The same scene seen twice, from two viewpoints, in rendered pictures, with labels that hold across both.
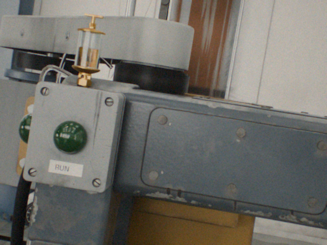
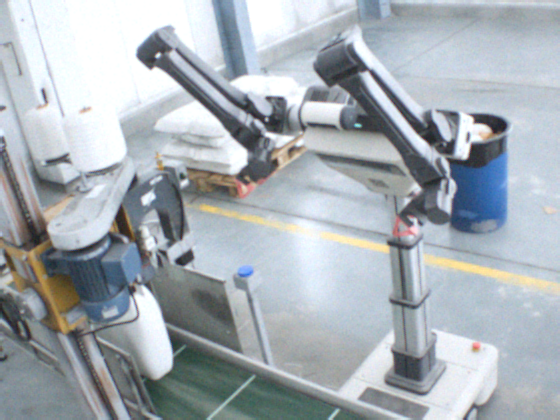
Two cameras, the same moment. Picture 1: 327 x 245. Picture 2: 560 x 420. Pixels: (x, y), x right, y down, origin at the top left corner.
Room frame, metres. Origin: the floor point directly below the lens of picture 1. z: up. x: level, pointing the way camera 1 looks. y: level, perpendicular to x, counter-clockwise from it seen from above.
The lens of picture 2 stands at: (2.01, 1.67, 2.14)
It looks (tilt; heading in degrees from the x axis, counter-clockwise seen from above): 27 degrees down; 220
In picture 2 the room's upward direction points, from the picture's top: 12 degrees counter-clockwise
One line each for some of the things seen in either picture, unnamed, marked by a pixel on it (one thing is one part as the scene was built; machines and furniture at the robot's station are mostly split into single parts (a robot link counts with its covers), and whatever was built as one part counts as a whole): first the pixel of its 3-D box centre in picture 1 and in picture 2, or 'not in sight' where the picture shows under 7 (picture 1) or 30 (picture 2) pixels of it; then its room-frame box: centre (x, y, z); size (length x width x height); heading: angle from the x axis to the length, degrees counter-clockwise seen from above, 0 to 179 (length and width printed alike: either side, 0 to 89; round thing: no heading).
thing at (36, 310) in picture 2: not in sight; (30, 305); (1.28, -0.03, 1.14); 0.11 x 0.06 x 0.11; 86
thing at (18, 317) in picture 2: not in sight; (12, 318); (1.35, -0.03, 1.13); 0.18 x 0.11 x 0.18; 86
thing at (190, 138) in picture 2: not in sight; (211, 130); (-1.55, -1.80, 0.44); 0.66 x 0.42 x 0.14; 80
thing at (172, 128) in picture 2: not in sight; (194, 114); (-1.59, -2.00, 0.56); 0.66 x 0.43 x 0.15; 173
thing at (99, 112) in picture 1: (76, 135); (175, 174); (0.61, 0.08, 1.28); 0.08 x 0.05 x 0.09; 86
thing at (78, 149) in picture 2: not in sight; (93, 136); (0.99, 0.20, 1.61); 0.17 x 0.17 x 0.17
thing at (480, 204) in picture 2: not in sight; (476, 174); (-1.48, 0.44, 0.32); 0.51 x 0.48 x 0.65; 176
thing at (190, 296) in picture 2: not in sight; (155, 288); (0.45, -0.47, 0.53); 1.05 x 0.02 x 0.41; 86
